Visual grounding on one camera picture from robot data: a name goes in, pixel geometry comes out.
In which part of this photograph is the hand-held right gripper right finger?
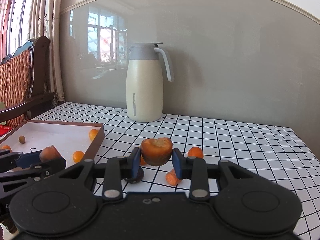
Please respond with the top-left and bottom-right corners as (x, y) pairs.
(171, 147), (254, 202)

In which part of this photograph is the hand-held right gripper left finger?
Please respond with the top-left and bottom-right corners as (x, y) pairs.
(59, 147), (142, 202)

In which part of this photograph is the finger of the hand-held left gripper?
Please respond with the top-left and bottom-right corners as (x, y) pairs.
(0, 157), (67, 205)
(0, 149), (43, 172)

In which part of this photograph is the orange carrot piece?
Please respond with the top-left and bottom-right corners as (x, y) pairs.
(166, 169), (182, 186)
(140, 137), (173, 167)
(39, 145), (61, 162)

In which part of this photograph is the dark brown round fruit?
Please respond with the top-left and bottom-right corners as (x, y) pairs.
(122, 170), (145, 184)

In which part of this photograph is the brown cardboard box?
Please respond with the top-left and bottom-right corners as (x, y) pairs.
(0, 119), (105, 170)

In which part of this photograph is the black white checked tablecloth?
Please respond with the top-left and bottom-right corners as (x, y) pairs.
(32, 102), (320, 238)

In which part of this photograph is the cream thermos jug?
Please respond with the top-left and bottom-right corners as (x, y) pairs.
(126, 42), (175, 123)

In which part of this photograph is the orange woven chair cushion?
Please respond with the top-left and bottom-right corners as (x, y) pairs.
(0, 49), (34, 128)

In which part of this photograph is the dark wooden armchair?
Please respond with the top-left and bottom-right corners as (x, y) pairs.
(0, 36), (55, 128)

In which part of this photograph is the beige patterned curtain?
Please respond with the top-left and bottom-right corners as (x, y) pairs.
(27, 0), (67, 105)

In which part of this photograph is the red framed window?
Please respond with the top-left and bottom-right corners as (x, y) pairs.
(0, 0), (38, 58)

